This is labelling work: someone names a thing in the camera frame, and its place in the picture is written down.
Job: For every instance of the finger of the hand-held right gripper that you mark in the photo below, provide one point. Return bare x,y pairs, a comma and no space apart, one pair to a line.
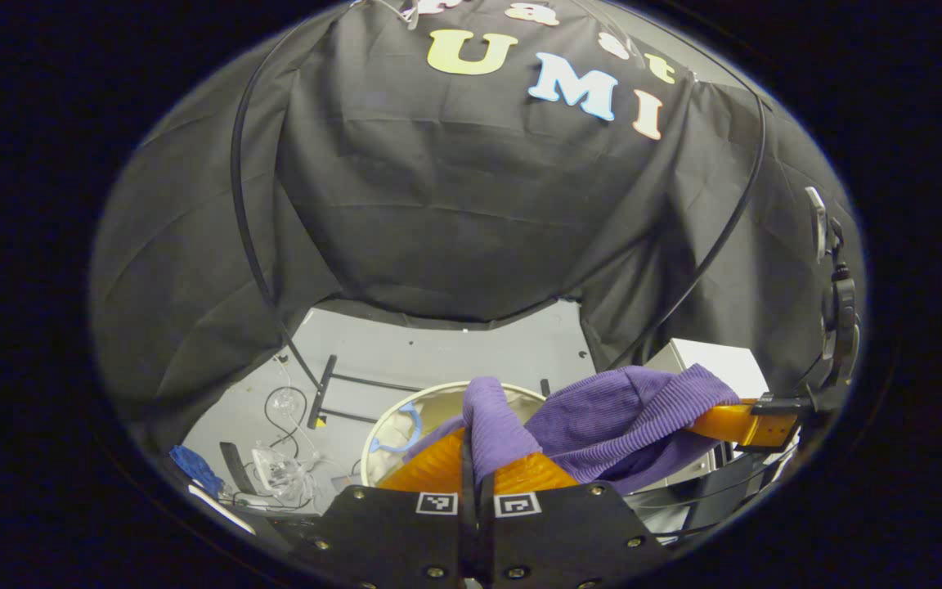
733,424

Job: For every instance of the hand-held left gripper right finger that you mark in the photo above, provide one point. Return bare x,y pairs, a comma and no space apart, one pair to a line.
561,532

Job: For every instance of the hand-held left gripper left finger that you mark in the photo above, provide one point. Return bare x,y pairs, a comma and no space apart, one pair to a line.
389,532

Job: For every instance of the purple ribbed cardigan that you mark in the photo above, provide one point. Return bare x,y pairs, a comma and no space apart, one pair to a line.
602,417

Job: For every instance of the beige laundry hamper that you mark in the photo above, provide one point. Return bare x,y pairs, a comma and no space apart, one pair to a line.
438,401

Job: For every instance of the black metal clothes rack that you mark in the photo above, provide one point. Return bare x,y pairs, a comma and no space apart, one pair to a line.
321,393

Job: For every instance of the white box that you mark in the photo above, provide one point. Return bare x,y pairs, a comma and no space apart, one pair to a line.
716,364

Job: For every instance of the clear plastic bag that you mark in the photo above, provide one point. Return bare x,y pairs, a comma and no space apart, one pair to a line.
283,474

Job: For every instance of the white flat stick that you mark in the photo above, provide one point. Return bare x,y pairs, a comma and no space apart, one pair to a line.
222,509

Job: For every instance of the blue cloth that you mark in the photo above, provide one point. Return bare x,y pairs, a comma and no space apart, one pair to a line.
195,470

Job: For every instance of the black backdrop cloth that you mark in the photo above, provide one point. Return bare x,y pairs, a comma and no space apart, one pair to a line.
455,229

